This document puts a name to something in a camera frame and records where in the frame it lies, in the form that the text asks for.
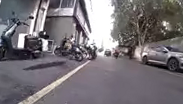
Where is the dark vehicle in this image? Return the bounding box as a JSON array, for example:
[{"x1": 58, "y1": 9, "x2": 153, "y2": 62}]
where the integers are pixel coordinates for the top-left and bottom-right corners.
[{"x1": 103, "y1": 48, "x2": 113, "y2": 57}]

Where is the row of parked scooters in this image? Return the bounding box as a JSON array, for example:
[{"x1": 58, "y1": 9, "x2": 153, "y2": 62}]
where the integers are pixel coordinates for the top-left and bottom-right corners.
[{"x1": 52, "y1": 33, "x2": 100, "y2": 65}]

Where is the red motorcycle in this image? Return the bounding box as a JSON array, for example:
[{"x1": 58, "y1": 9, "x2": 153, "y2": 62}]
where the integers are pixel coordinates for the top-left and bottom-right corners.
[{"x1": 112, "y1": 49, "x2": 121, "y2": 59}]

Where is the grey building with overhanging storey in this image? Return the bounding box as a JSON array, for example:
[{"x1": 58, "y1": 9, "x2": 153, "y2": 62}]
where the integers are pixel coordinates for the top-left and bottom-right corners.
[{"x1": 42, "y1": 0, "x2": 96, "y2": 54}]

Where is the black parked scooter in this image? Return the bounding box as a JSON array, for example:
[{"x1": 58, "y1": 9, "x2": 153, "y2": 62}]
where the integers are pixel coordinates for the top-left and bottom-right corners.
[{"x1": 0, "y1": 10, "x2": 53, "y2": 69}]

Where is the row of trees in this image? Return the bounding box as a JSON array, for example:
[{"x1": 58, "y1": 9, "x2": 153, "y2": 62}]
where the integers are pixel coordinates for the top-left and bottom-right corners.
[{"x1": 99, "y1": 0, "x2": 183, "y2": 55}]

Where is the silver car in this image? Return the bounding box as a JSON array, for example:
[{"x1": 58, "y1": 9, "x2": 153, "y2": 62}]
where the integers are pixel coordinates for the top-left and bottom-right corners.
[{"x1": 139, "y1": 42, "x2": 183, "y2": 73}]

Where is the grey concrete building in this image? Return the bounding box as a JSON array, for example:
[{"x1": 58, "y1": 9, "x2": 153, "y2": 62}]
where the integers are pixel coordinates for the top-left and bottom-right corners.
[{"x1": 0, "y1": 0, "x2": 59, "y2": 56}]

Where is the grey paved roadside strip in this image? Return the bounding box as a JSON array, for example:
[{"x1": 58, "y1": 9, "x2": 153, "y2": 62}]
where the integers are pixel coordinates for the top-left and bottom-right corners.
[{"x1": 0, "y1": 46, "x2": 90, "y2": 104}]

